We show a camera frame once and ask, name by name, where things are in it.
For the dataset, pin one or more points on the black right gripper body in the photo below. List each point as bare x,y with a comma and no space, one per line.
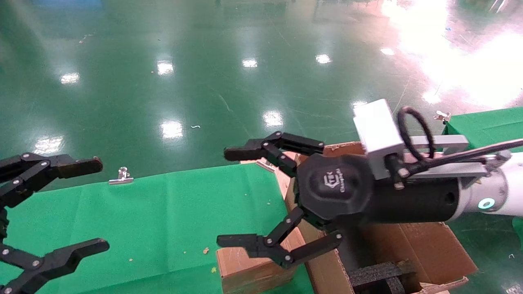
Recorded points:
335,192

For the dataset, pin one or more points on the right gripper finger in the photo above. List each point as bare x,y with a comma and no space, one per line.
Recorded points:
257,245
282,143

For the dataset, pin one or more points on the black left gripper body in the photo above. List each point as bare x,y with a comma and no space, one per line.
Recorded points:
3,224

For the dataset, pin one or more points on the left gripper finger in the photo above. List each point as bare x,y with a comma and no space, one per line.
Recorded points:
57,259
61,165

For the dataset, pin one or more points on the small taped cardboard box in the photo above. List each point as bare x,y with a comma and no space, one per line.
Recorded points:
245,273

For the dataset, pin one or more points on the large open cardboard carton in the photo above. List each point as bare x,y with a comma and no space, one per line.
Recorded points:
429,249

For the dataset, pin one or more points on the silver binder clip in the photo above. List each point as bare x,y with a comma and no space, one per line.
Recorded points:
442,116
121,178
264,164

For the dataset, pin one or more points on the black foam insert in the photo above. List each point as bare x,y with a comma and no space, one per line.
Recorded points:
376,273

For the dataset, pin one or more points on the large green table cloth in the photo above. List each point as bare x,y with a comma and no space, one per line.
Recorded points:
163,220

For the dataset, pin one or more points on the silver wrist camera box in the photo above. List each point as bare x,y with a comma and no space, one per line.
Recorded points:
378,130

